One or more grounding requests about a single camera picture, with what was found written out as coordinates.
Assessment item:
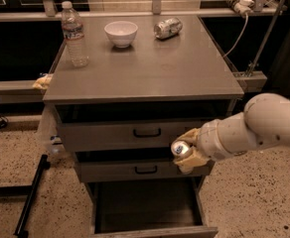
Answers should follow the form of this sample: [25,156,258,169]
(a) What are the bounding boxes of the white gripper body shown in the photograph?
[198,119,232,162]

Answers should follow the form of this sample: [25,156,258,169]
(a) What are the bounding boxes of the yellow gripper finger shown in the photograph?
[174,148,210,175]
[176,128,200,146]

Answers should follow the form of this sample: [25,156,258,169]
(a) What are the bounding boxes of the redbull can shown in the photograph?
[171,141,192,159]

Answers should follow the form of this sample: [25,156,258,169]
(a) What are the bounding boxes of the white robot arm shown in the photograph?
[171,93,290,175]

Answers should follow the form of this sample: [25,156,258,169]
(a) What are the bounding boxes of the bottom grey drawer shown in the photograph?
[89,178,218,238]

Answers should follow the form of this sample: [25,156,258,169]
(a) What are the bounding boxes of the grey drawer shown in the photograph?
[89,178,218,238]
[57,118,210,152]
[75,159,213,182]

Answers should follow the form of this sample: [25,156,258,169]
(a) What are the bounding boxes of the grey drawer cabinet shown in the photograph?
[43,14,245,238]

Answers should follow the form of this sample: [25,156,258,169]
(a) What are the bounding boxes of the middle grey drawer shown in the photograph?
[75,159,213,182]

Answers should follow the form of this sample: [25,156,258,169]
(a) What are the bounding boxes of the silver soda can lying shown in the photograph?
[154,17,183,40]

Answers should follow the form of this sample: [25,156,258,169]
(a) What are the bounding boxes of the top grey drawer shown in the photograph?
[57,118,210,152]

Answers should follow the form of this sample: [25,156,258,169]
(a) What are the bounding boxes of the white ceramic bowl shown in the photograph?
[104,21,138,48]

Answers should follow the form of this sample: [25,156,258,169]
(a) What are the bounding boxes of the white power strip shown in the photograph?
[224,0,251,17]

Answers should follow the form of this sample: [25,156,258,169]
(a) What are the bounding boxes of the clear plastic bag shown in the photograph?
[37,106,71,159]

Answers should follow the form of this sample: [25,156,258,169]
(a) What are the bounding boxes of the black metal floor stand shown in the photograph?
[14,155,51,238]

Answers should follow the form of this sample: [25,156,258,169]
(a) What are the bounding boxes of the clear plastic water bottle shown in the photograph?
[62,1,88,67]

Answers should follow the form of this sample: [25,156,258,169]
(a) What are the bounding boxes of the grey metal rail frame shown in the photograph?
[0,0,287,103]

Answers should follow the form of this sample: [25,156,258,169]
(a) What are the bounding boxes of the white power cable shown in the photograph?
[221,13,250,59]

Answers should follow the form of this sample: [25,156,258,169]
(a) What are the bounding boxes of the yellow sponge on rail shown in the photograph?
[33,74,53,90]

